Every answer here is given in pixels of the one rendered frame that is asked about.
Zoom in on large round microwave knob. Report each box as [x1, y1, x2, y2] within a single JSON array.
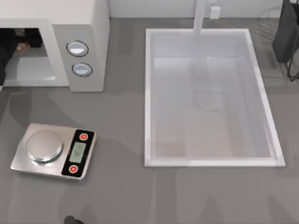
[[66, 40, 90, 57]]

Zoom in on small round microwave knob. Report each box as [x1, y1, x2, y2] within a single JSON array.
[[71, 62, 93, 77]]

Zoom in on white sink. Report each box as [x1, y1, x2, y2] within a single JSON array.
[[143, 28, 286, 168]]

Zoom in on small white wall box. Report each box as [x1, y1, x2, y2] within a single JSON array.
[[209, 6, 221, 20]]

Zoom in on tall white tap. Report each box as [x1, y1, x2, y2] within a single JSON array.
[[192, 0, 217, 36]]

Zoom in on small tan object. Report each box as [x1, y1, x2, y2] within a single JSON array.
[[15, 42, 30, 52]]

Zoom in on silver kitchen scale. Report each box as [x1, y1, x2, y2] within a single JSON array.
[[10, 123, 97, 181]]

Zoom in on pale microwave oven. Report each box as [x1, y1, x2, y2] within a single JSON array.
[[0, 0, 110, 93]]

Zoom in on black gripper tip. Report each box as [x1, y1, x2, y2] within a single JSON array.
[[64, 215, 84, 224]]

